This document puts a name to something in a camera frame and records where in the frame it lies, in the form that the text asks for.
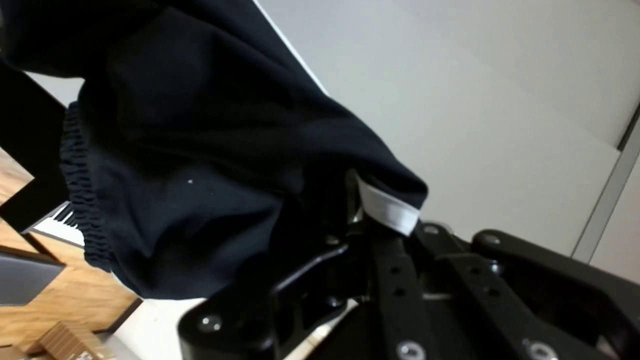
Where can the black pants with white stripes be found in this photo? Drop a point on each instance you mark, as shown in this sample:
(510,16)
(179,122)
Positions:
(201,142)

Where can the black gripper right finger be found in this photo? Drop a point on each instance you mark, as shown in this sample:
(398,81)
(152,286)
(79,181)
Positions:
(497,298)

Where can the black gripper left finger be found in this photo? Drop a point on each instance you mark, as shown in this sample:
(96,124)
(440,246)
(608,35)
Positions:
(281,298)

